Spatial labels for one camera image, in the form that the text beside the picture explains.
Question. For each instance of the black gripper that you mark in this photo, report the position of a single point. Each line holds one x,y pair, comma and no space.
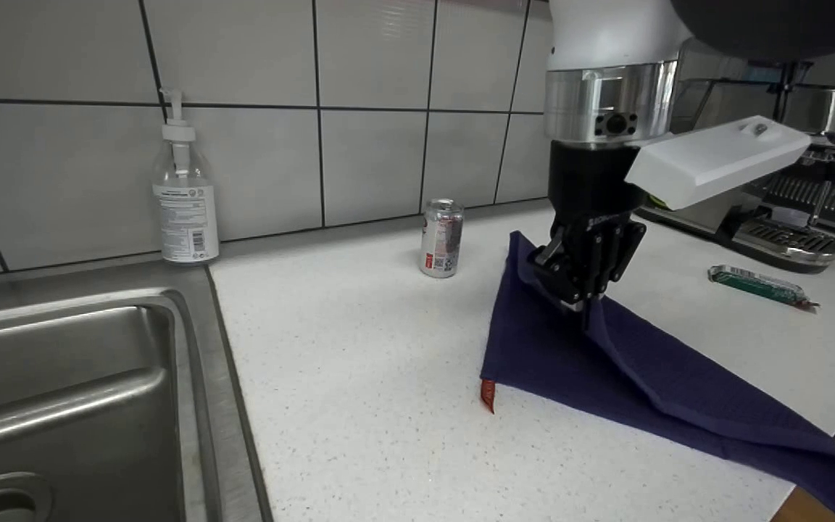
593,183

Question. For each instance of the dark blue towel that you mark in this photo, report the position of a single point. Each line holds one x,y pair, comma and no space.
629,379

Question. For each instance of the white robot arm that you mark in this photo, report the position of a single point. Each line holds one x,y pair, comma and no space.
609,60

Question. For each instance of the silver soda can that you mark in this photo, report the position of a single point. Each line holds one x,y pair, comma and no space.
440,242

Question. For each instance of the stainless steel espresso machine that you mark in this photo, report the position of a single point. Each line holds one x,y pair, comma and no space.
804,212

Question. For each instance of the clear soap pump bottle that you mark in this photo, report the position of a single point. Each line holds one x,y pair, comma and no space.
185,219

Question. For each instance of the stainless steel sink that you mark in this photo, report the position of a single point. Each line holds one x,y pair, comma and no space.
71,395

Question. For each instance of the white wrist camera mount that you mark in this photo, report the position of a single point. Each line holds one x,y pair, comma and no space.
717,161

